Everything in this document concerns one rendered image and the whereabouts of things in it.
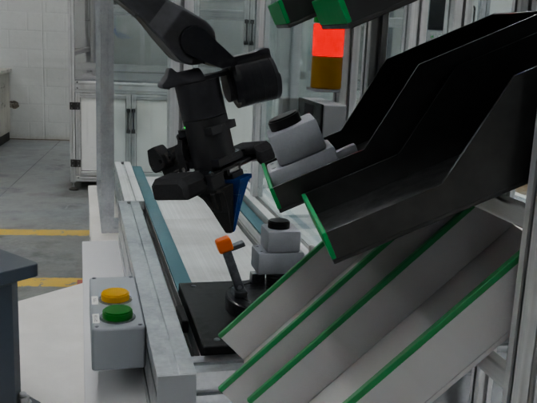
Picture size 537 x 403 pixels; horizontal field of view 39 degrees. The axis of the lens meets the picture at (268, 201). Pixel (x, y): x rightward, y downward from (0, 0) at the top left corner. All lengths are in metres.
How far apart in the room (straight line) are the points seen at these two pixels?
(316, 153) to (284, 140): 0.03
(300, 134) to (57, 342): 0.67
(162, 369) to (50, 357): 0.33
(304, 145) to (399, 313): 0.17
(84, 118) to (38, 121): 2.93
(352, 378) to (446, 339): 0.14
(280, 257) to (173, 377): 0.24
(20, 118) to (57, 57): 0.85
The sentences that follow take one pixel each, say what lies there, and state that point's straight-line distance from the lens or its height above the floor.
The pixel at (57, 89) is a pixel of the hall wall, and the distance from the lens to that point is 9.16.
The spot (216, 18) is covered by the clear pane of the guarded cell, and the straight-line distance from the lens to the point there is 2.32.
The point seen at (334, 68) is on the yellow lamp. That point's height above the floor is 1.29.
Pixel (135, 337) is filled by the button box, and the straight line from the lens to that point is 1.02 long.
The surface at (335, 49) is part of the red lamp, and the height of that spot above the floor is 1.32.
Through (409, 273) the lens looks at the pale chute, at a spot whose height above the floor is 1.14.
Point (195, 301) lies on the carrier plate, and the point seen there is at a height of 0.97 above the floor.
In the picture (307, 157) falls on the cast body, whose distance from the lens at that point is 0.68.
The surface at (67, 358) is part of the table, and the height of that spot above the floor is 0.86.
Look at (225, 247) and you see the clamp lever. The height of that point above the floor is 1.06.
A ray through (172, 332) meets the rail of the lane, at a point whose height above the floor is 0.96.
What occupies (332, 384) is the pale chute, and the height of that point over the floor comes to 1.04.
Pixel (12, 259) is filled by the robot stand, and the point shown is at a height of 1.06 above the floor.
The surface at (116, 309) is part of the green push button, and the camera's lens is 1.04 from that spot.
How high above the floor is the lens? 1.34
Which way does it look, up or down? 13 degrees down
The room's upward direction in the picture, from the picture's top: 2 degrees clockwise
